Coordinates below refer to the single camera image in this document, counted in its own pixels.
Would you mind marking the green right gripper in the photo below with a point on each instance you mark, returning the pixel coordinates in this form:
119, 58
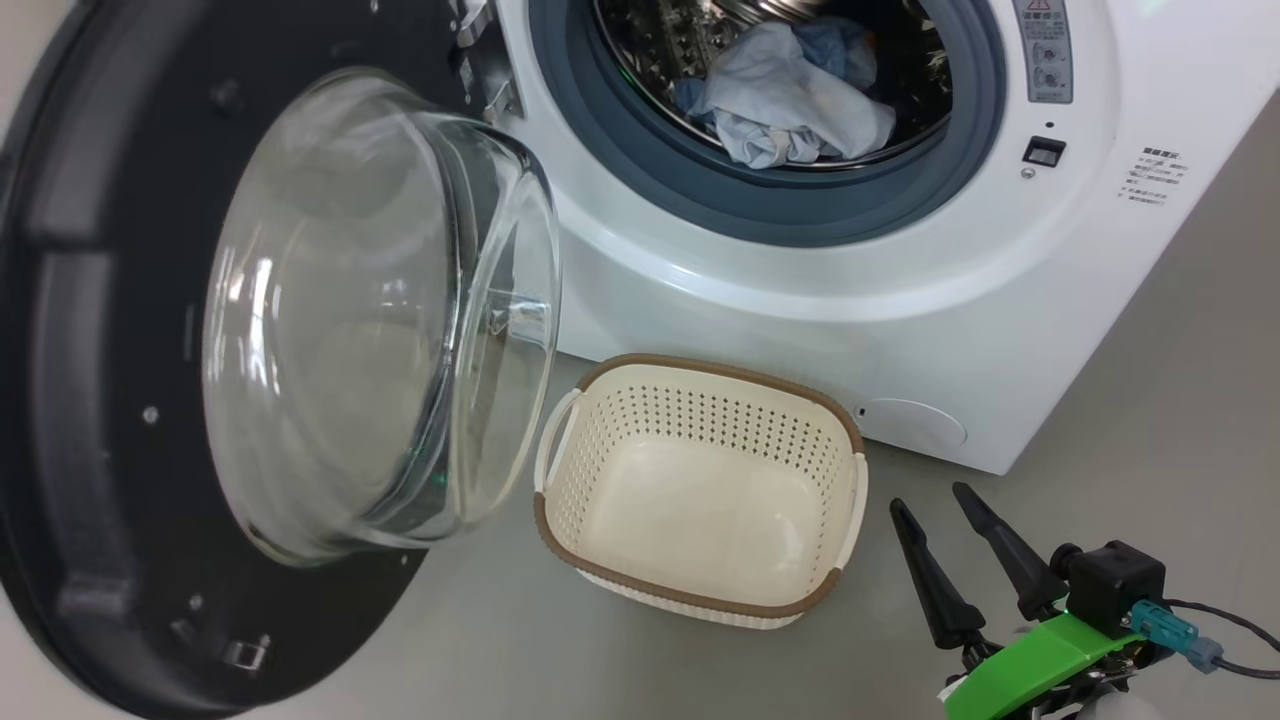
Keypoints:
1040, 665

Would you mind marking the white garment with blue trim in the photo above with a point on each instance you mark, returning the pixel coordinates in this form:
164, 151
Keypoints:
780, 100

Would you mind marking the blue garment with orange prints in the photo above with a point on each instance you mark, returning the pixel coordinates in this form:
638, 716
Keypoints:
845, 50

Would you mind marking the dark round washer door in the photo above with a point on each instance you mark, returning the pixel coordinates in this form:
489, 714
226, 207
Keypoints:
90, 350

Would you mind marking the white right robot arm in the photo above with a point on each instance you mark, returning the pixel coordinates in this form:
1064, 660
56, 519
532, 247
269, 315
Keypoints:
1115, 705

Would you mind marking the white front-load washing machine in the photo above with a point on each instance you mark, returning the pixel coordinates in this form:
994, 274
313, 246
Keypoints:
1000, 300

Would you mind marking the cream perforated laundry basket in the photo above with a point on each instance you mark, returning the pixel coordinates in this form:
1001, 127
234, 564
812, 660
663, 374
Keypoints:
700, 510

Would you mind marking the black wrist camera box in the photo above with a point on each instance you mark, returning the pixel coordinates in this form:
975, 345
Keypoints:
1115, 585

